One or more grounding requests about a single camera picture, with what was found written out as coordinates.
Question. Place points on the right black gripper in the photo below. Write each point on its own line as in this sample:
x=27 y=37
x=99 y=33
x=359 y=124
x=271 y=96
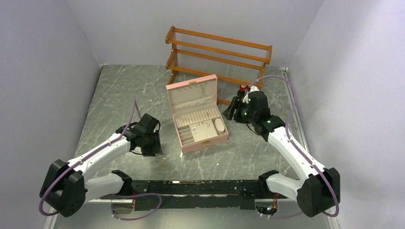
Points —
x=229 y=112

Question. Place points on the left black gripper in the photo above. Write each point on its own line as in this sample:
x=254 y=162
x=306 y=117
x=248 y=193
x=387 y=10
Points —
x=156 y=148

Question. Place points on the pink jewelry box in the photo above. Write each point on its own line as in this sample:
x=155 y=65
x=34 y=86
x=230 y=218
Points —
x=197 y=119

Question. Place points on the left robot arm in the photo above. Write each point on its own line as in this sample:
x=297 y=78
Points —
x=69 y=185

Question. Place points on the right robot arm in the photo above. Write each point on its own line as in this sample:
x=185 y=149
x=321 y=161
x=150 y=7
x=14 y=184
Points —
x=317 y=188

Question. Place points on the wooden two-tier shelf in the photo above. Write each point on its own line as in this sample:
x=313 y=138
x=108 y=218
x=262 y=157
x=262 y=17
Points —
x=201 y=54

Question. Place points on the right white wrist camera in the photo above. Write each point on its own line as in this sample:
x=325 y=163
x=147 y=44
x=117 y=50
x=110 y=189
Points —
x=246 y=92

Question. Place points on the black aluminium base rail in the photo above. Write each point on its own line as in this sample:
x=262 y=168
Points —
x=167 y=194

